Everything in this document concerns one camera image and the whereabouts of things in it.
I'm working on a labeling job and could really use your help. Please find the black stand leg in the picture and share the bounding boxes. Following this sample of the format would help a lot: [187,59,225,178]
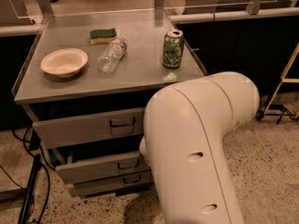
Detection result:
[18,154,41,224]

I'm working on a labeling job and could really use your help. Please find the black floor cables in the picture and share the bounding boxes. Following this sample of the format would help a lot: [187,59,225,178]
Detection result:
[0,126,67,224]

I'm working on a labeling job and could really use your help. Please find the clear plastic bottle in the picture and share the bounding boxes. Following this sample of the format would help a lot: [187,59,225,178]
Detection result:
[97,36,127,74]

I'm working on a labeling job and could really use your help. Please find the yellow cart frame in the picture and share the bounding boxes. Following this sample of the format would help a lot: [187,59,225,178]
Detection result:
[256,42,299,123]

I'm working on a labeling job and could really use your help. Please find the white counter rail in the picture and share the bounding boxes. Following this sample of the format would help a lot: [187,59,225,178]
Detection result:
[168,7,299,24]

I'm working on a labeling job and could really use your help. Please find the grey bottom drawer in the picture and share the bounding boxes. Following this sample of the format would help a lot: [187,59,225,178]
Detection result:
[73,171,152,197]

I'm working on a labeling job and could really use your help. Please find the grey top drawer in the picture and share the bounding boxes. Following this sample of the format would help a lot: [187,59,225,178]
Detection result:
[33,107,144,148]

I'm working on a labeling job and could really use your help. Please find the green yellow sponge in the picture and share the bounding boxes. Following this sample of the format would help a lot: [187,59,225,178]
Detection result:
[90,28,117,45]

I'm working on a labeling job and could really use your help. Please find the green soda can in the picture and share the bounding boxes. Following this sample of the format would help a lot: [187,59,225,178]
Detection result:
[163,29,184,69]

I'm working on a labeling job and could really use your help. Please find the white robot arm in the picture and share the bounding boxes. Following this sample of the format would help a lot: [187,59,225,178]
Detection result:
[144,72,260,224]

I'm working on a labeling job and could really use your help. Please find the white paper bowl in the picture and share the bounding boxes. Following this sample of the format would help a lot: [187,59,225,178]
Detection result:
[40,49,88,77]

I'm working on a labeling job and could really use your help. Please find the grey metal drawer cabinet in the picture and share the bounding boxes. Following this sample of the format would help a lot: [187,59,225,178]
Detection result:
[14,9,205,196]

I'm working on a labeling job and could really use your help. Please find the grey drawer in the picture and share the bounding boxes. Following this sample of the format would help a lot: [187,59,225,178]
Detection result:
[56,151,150,184]
[33,107,144,148]
[73,171,152,197]

